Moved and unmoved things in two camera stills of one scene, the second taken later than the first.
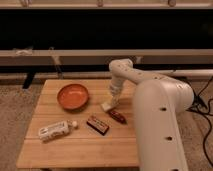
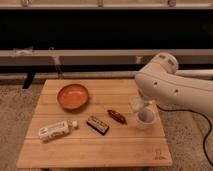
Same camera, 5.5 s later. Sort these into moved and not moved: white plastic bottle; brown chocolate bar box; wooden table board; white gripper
Moved: white gripper
Not moved: brown chocolate bar box; white plastic bottle; wooden table board
